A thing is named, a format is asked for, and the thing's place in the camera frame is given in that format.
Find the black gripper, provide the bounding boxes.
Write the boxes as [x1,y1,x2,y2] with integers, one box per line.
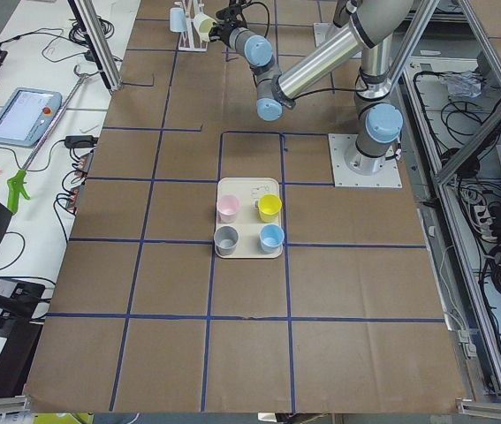
[209,4,246,44]

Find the white plastic cup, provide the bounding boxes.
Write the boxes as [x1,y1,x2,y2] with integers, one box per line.
[193,12,216,42]

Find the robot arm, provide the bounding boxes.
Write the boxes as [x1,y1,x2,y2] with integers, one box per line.
[209,1,413,175]

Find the pink plastic cup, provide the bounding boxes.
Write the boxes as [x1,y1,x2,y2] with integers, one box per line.
[216,194,240,223]

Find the yellow plastic cup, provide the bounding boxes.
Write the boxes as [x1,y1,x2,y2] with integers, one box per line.
[257,194,283,223]

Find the grey plastic cup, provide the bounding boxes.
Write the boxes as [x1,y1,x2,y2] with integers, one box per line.
[214,225,239,257]

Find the light blue plastic cup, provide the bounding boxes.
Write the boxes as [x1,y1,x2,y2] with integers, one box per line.
[259,223,285,254]

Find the black power adapter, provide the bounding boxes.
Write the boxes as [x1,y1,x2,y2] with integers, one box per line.
[64,135,98,149]

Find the metal reacher grabber pole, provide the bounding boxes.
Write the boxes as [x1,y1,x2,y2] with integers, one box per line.
[17,64,90,176]

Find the cream plastic tray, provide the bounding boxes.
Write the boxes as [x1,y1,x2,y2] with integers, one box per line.
[216,178,283,259]

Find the white wire cup rack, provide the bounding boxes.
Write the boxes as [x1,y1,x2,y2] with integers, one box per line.
[171,0,209,52]

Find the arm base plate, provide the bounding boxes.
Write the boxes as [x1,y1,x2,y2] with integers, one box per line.
[313,22,338,48]
[328,133,402,189]

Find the aluminium frame post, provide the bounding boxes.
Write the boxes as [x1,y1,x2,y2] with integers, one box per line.
[68,0,122,94]

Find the aluminium cage frame rails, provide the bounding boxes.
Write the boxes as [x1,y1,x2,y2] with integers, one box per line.
[402,1,501,400]

